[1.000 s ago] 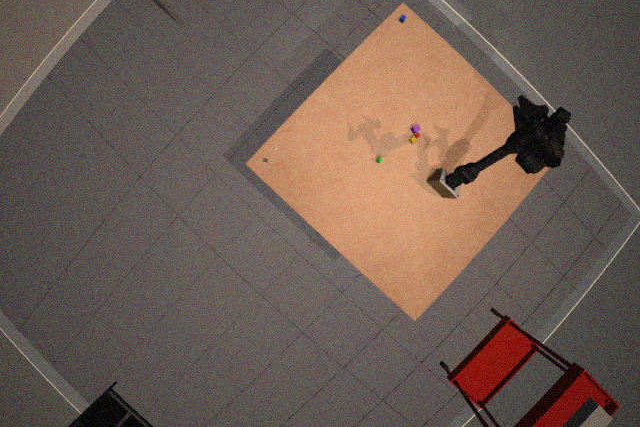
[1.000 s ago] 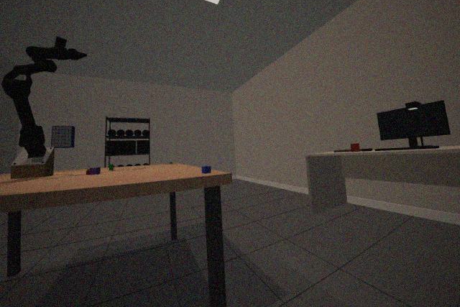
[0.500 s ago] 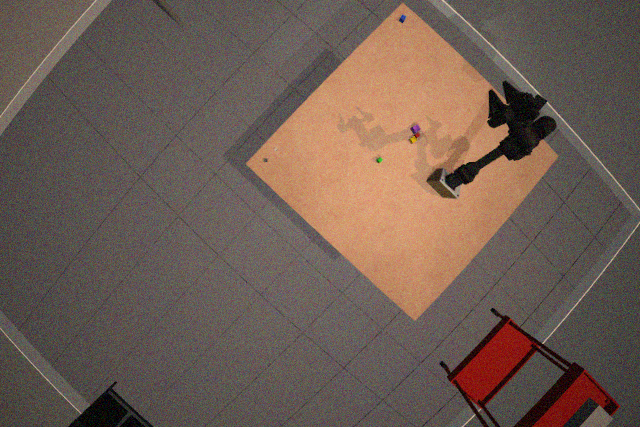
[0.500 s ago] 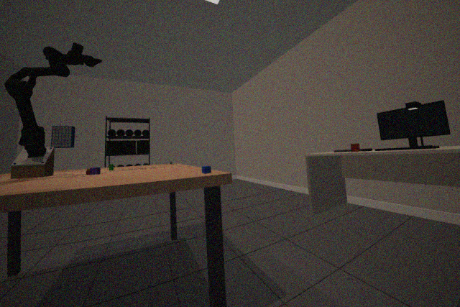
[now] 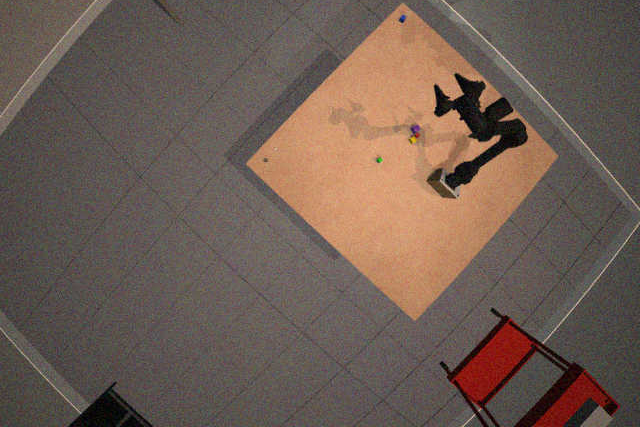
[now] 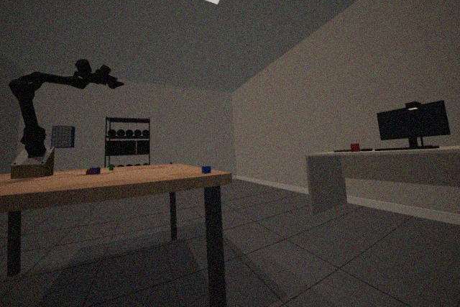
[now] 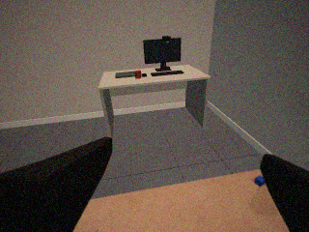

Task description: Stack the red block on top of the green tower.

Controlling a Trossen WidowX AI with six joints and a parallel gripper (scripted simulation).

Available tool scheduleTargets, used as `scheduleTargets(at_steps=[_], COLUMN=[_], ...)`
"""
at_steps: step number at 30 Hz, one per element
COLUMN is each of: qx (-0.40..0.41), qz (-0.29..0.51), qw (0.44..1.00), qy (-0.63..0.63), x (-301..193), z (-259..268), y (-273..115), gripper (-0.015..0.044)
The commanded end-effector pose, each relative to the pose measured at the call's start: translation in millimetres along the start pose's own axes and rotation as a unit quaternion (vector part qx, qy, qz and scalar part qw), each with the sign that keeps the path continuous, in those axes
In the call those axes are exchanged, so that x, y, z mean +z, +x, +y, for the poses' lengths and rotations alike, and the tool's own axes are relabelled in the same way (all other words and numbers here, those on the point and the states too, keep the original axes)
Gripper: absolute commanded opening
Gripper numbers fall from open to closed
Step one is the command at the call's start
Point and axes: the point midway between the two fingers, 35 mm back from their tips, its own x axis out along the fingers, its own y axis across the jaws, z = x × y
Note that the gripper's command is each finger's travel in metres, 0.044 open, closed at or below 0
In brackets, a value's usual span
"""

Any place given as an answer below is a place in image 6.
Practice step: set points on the purple block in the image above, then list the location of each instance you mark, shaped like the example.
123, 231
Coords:
95, 171

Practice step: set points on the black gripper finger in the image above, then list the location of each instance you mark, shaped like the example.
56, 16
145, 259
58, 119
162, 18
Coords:
117, 84
106, 78

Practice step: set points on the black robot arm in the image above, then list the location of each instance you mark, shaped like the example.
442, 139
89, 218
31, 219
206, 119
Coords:
34, 135

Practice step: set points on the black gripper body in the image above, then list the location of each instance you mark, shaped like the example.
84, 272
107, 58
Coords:
96, 78

